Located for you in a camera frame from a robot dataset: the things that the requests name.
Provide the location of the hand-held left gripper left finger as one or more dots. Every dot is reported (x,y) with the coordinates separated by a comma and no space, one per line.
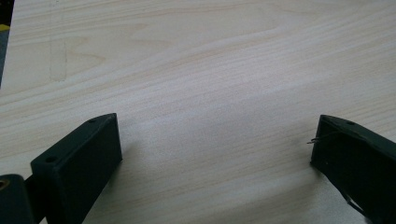
(81,168)

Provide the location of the black yellow striped base plate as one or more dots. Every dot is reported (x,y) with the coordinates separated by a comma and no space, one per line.
(5,15)

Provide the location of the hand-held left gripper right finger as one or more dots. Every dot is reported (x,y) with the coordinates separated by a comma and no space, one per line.
(358,161)

